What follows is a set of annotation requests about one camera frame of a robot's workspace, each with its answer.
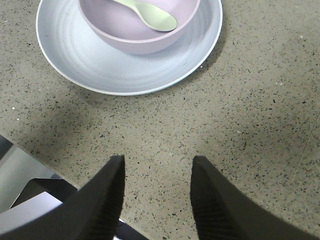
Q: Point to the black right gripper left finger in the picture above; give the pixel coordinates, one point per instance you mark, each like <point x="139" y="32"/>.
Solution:
<point x="90" y="214"/>

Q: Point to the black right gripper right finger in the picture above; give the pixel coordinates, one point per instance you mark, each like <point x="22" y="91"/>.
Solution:
<point x="222" y="212"/>

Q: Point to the purple plastic bowl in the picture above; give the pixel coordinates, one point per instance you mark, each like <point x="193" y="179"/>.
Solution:
<point x="121" y="28"/>

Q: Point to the mint green plastic spoon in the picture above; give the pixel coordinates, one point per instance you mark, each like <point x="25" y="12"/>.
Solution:
<point x="154" y="17"/>

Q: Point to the light blue plate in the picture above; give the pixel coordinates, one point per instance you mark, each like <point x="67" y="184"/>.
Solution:
<point x="79" y="55"/>

